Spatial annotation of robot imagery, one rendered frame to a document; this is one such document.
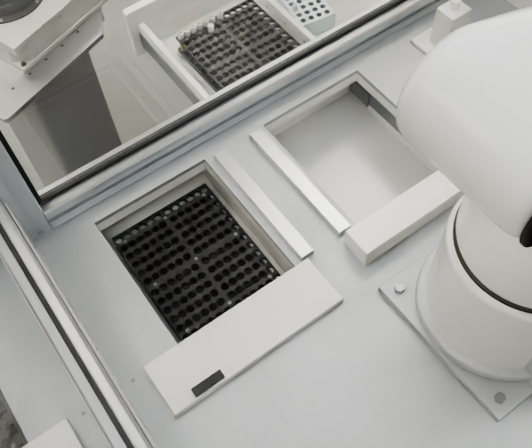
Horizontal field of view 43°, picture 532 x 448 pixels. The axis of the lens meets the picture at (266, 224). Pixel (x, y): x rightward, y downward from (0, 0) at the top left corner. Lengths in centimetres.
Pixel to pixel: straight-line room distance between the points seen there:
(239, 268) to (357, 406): 28
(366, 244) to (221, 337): 24
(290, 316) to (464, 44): 56
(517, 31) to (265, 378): 59
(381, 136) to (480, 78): 83
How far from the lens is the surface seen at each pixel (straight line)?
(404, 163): 124
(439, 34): 123
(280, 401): 91
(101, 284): 101
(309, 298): 95
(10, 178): 97
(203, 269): 104
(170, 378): 92
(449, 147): 45
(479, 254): 76
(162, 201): 119
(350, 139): 126
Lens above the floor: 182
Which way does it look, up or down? 59 degrees down
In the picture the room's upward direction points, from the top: 5 degrees counter-clockwise
